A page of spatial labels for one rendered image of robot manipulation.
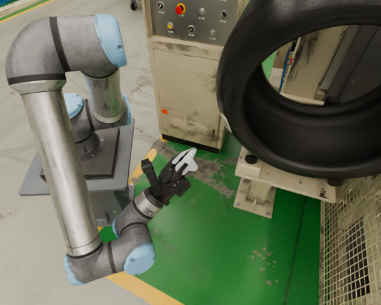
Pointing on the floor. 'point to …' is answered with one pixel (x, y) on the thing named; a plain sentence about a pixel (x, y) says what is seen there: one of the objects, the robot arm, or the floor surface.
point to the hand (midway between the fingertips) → (191, 150)
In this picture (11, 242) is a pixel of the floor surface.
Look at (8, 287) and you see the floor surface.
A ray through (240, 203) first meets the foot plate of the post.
